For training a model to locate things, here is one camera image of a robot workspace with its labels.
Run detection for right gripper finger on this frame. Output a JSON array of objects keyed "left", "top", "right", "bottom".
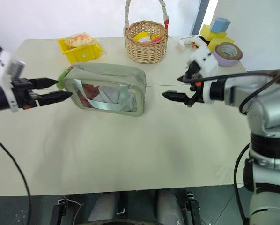
[
  {"left": 162, "top": 90, "right": 190, "bottom": 104},
  {"left": 177, "top": 60, "right": 201, "bottom": 83}
]

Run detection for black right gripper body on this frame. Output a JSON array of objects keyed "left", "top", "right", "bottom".
[{"left": 186, "top": 77, "right": 205, "bottom": 108}]

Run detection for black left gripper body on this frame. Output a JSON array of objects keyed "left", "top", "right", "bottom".
[{"left": 10, "top": 77, "right": 42, "bottom": 110}]

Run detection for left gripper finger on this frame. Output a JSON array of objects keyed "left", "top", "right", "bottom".
[
  {"left": 38, "top": 91, "right": 73, "bottom": 107},
  {"left": 34, "top": 78, "right": 59, "bottom": 90}
]

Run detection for green transparent toiletry bag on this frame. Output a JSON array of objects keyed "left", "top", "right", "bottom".
[{"left": 61, "top": 62, "right": 147, "bottom": 118}]

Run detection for green fuzzy zipper charm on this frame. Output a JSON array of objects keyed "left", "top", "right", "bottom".
[{"left": 55, "top": 67, "right": 73, "bottom": 90}]

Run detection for white plastic clamp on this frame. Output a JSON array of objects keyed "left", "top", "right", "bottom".
[{"left": 177, "top": 35, "right": 208, "bottom": 53}]

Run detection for brown tape roll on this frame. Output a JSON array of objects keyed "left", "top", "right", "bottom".
[{"left": 214, "top": 42, "right": 242, "bottom": 60}]

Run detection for yellow plastic bin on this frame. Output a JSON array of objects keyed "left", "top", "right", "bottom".
[{"left": 57, "top": 37, "right": 103, "bottom": 64}]

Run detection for pink orange toy in basket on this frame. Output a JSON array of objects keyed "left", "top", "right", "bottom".
[{"left": 150, "top": 33, "right": 164, "bottom": 44}]

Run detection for white and red cloth contents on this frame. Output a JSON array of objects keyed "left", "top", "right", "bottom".
[{"left": 80, "top": 83, "right": 138, "bottom": 111}]

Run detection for blue hexagonal foam block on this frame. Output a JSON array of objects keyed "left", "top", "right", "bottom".
[{"left": 210, "top": 17, "right": 232, "bottom": 34}]

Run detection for bagged bread roll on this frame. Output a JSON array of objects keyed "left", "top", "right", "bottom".
[{"left": 64, "top": 32, "right": 101, "bottom": 48}]

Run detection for yellow toy in basket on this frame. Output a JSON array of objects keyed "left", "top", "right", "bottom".
[{"left": 133, "top": 32, "right": 152, "bottom": 43}]

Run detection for grey rounded shape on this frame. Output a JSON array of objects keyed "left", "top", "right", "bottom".
[
  {"left": 156, "top": 188, "right": 185, "bottom": 225},
  {"left": 88, "top": 192, "right": 119, "bottom": 225}
]

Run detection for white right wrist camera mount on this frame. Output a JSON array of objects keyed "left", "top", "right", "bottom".
[{"left": 186, "top": 45, "right": 220, "bottom": 104}]

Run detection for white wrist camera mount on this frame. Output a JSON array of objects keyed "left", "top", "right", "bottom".
[
  {"left": 186, "top": 45, "right": 220, "bottom": 104},
  {"left": 0, "top": 50, "right": 26, "bottom": 113}
]

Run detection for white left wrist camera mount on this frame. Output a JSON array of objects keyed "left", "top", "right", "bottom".
[{"left": 0, "top": 50, "right": 26, "bottom": 113}]

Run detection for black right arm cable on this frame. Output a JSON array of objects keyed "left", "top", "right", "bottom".
[
  {"left": 184, "top": 68, "right": 280, "bottom": 115},
  {"left": 233, "top": 142, "right": 251, "bottom": 225}
]

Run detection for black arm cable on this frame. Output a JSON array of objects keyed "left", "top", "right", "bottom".
[
  {"left": 233, "top": 142, "right": 251, "bottom": 225},
  {"left": 0, "top": 132, "right": 32, "bottom": 225},
  {"left": 184, "top": 68, "right": 280, "bottom": 115}
]

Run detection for wicker basket with handle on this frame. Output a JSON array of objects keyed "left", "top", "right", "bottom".
[{"left": 123, "top": 0, "right": 169, "bottom": 65}]

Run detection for dark window frame post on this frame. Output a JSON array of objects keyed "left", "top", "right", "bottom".
[{"left": 191, "top": 0, "right": 210, "bottom": 36}]

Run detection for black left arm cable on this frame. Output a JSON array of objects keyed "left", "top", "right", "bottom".
[{"left": 0, "top": 132, "right": 32, "bottom": 225}]

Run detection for black strap buckle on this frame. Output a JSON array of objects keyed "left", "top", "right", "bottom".
[
  {"left": 50, "top": 198, "right": 69, "bottom": 225},
  {"left": 184, "top": 192, "right": 201, "bottom": 225}
]

